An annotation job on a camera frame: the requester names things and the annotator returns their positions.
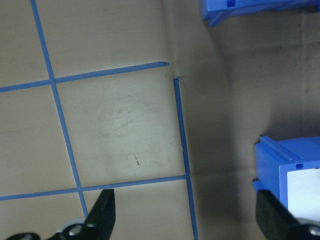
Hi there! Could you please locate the blue bin with capacitors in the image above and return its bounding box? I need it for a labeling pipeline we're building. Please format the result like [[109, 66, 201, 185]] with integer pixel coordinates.
[[201, 0, 320, 28]]

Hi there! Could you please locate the blue bin with push buttons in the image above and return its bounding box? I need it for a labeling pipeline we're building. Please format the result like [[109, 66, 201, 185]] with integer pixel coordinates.
[[252, 135, 320, 221]]

